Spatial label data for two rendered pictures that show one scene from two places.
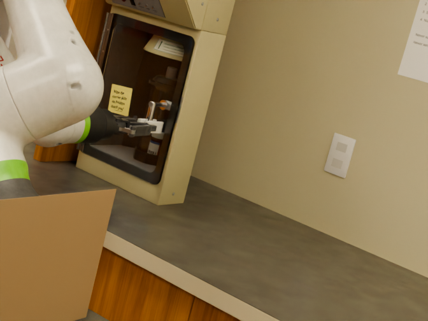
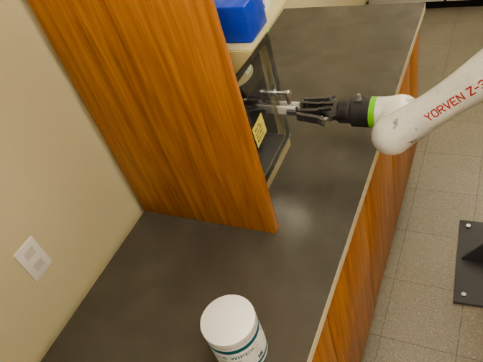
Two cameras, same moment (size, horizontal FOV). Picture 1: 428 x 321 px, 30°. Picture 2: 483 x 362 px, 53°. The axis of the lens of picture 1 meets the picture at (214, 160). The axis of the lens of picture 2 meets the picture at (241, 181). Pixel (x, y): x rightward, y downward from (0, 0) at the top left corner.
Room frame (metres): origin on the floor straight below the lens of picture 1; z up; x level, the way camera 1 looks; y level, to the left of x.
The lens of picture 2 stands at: (2.20, 1.46, 2.04)
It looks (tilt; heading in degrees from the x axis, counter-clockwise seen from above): 42 degrees down; 272
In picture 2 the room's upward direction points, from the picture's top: 19 degrees counter-clockwise
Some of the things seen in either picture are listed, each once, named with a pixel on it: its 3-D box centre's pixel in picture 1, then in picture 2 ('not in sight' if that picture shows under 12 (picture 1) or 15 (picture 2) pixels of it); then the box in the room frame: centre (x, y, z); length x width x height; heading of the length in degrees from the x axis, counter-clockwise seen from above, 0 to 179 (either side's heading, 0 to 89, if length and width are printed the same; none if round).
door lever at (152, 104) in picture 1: (153, 117); (284, 102); (2.03, 0.18, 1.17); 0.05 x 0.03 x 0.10; 146
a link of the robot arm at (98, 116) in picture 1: (85, 121); (361, 110); (1.83, 0.31, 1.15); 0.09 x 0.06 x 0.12; 56
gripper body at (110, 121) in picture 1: (107, 124); (336, 110); (1.89, 0.27, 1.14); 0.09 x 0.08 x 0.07; 146
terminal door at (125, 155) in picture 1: (134, 97); (261, 115); (2.11, 0.25, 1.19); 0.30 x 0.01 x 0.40; 56
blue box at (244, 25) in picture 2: not in sight; (237, 15); (2.12, 0.34, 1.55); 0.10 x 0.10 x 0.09; 56
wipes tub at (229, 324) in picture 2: not in sight; (235, 335); (2.35, 0.83, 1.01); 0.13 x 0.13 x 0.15
